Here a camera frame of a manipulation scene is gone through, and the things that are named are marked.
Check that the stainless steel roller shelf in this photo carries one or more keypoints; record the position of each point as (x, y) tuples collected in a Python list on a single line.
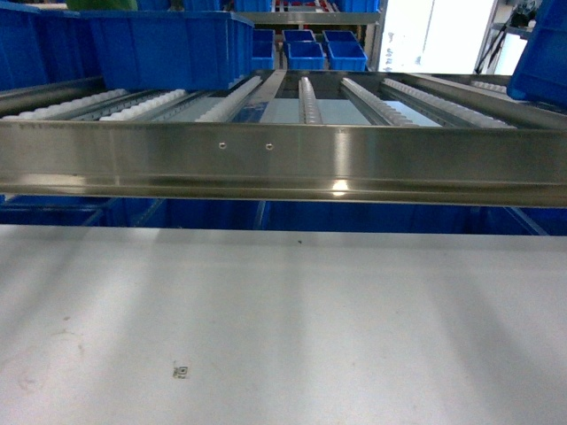
[(290, 135)]

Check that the small blue bin background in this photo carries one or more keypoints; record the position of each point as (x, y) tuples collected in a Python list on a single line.
[(302, 51), (263, 49), (344, 51)]

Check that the QR code sticker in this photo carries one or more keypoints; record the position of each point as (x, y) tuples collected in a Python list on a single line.
[(180, 372)]

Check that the large blue bin upper-left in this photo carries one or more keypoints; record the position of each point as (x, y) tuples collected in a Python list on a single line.
[(171, 50)]

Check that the blue bin upper-right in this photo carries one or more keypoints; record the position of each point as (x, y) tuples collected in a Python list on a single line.
[(540, 74)]

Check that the far left blue bin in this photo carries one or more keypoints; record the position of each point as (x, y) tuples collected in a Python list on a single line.
[(41, 47)]

